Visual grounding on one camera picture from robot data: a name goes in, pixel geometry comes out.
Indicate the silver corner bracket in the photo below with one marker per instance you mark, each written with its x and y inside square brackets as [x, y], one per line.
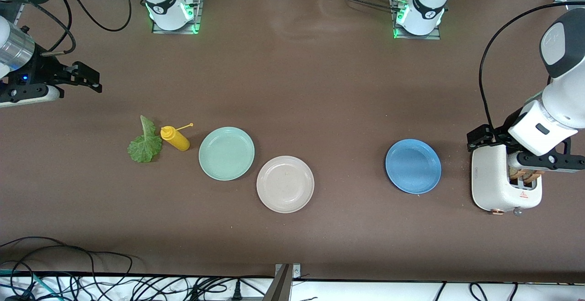
[296, 271]

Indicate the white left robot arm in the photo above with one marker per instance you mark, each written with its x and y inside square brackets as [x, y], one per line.
[562, 95]

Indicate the mint green plate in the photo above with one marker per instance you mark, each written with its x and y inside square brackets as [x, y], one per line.
[226, 155]

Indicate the beige plate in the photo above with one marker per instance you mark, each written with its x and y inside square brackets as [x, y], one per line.
[285, 184]

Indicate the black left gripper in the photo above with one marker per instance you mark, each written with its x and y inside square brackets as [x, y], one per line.
[499, 135]

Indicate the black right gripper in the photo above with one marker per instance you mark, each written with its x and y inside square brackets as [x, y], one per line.
[43, 71]

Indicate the grey metal post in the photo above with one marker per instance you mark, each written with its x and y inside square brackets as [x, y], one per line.
[279, 288]

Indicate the brown table cover mat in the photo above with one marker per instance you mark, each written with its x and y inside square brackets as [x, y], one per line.
[292, 63]

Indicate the white two-slot toaster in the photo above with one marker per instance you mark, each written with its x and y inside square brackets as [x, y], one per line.
[491, 182]

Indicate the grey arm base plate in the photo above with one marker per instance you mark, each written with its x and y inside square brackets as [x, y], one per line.
[198, 4]
[434, 36]

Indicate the blue plate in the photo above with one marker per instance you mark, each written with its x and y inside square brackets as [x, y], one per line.
[413, 166]

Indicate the brown bread slice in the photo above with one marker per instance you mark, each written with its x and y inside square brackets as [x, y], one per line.
[515, 172]
[532, 177]

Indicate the green lettuce leaf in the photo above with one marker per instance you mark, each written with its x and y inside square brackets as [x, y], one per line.
[144, 150]

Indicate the yellow mustard squeeze bottle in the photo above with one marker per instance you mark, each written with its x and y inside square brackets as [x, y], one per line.
[176, 140]

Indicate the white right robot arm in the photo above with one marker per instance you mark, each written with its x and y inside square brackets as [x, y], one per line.
[167, 6]

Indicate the black power plug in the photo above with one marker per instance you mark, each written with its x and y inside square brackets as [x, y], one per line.
[236, 292]

